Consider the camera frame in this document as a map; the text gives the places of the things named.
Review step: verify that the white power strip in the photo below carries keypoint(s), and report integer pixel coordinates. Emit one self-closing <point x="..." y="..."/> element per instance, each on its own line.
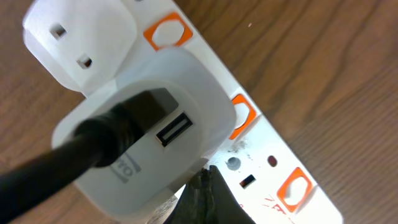
<point x="85" y="44"/>

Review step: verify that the white USB charger adapter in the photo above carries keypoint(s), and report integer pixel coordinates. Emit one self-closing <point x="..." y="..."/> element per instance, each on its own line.
<point x="166" y="157"/>

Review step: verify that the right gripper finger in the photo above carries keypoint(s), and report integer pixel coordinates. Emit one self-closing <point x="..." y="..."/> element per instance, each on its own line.
<point x="207" y="199"/>

